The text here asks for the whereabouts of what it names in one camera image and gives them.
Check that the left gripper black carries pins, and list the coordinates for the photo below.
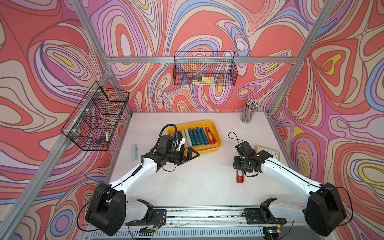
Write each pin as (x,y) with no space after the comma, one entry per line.
(183,158)

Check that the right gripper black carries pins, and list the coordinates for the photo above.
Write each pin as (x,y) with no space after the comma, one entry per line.
(236,165)

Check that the light green pliers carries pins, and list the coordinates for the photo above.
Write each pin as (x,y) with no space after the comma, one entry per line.
(189,141)

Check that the teal pliers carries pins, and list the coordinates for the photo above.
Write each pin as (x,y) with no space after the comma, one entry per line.
(196,137)
(200,136)
(192,137)
(205,138)

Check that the red pliers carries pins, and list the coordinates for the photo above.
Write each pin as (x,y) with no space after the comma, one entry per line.
(240,178)
(210,135)

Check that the yellow plastic storage tray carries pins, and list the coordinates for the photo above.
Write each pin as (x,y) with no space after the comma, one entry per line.
(204,149)

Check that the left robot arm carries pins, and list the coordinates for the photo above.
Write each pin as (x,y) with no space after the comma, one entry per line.
(109,210)

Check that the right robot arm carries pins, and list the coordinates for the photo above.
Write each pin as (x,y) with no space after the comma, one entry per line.
(321,209)

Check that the yellow alarm clock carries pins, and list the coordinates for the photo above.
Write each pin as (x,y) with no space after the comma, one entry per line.
(275,153)

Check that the light blue small object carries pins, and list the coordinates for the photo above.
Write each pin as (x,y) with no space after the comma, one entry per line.
(133,153)

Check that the pencil holder cup with pencils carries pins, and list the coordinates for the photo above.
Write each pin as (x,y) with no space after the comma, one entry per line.
(248,111)

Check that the yellow item in back basket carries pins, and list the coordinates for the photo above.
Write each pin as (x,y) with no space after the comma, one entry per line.
(204,81)

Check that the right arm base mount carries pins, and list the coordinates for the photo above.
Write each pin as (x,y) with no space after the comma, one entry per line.
(256,216)

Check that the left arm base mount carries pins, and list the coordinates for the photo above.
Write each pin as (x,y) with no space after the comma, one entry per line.
(156,218)

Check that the black wire basket left wall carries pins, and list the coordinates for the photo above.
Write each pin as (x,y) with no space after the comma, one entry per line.
(93,123)

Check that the black wire basket wall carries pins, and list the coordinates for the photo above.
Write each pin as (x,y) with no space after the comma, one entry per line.
(192,65)
(93,123)

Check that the black wire basket back wall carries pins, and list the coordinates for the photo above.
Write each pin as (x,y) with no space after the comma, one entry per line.
(192,65)

